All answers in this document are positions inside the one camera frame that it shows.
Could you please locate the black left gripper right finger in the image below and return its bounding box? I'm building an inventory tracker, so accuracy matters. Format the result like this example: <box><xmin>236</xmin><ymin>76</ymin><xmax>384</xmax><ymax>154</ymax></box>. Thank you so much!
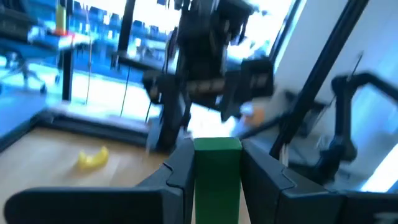
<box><xmin>241</xmin><ymin>139</ymin><xmax>343</xmax><ymax>224</ymax></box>

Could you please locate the black aluminium rig frame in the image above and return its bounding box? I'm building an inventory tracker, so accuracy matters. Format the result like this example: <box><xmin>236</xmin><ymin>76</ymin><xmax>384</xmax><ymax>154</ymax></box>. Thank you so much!
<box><xmin>0</xmin><ymin>0</ymin><xmax>369</xmax><ymax>159</ymax></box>

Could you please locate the black office desk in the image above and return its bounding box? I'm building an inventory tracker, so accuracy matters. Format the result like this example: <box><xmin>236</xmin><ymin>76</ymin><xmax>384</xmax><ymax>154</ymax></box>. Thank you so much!
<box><xmin>27</xmin><ymin>29</ymin><xmax>94</xmax><ymax>102</ymax></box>

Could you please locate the white box with orange part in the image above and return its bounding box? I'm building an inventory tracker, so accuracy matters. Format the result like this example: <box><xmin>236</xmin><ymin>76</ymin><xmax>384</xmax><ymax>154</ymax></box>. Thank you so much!
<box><xmin>27</xmin><ymin>26</ymin><xmax>75</xmax><ymax>47</ymax></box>

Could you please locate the black office chair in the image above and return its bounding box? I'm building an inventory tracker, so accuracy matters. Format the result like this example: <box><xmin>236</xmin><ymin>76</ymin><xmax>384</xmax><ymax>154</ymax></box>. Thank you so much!
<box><xmin>0</xmin><ymin>51</ymin><xmax>47</xmax><ymax>94</ymax></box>

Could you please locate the yellow arch block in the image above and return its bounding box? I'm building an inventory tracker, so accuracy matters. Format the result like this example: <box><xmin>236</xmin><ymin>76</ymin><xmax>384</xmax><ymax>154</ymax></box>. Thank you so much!
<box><xmin>76</xmin><ymin>145</ymin><xmax>110</xmax><ymax>171</ymax></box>

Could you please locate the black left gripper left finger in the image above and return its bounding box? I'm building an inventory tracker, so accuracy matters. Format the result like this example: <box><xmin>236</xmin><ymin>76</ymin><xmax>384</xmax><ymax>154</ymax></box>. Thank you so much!
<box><xmin>136</xmin><ymin>139</ymin><xmax>195</xmax><ymax>224</ymax></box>

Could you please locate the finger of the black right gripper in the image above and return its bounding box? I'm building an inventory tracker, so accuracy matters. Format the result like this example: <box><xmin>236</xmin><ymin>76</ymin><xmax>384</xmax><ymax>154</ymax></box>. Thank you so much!
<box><xmin>220</xmin><ymin>93</ymin><xmax>247</xmax><ymax>123</ymax></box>
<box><xmin>158</xmin><ymin>91</ymin><xmax>189</xmax><ymax>152</ymax></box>

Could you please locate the long green wooden block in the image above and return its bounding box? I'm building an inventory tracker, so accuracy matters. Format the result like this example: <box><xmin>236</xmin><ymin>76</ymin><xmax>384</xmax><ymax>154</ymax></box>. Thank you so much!
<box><xmin>193</xmin><ymin>136</ymin><xmax>243</xmax><ymax>224</ymax></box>

